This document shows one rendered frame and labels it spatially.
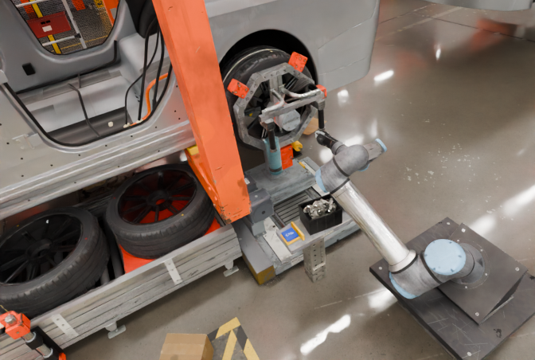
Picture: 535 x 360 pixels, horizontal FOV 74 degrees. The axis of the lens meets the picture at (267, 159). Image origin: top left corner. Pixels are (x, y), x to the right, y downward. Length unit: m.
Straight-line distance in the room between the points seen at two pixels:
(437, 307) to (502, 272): 0.33
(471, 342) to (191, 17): 1.78
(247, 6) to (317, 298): 1.72
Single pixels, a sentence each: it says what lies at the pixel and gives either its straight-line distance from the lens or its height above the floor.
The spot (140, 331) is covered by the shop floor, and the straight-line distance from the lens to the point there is 2.45.
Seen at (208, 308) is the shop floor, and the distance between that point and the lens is 2.37.
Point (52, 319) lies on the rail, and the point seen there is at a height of 0.37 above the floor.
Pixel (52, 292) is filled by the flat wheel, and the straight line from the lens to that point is 2.30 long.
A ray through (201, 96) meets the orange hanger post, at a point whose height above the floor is 1.30.
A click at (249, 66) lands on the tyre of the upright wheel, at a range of 2.14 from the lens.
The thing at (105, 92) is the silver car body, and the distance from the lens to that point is 2.91.
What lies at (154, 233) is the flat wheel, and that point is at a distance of 2.17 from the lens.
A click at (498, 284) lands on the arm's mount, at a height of 0.44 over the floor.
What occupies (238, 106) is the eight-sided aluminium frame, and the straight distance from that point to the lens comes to 2.10.
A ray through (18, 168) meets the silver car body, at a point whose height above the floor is 0.99.
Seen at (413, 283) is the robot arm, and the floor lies 0.49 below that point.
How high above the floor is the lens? 1.98
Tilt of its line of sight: 37 degrees down
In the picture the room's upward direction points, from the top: 9 degrees counter-clockwise
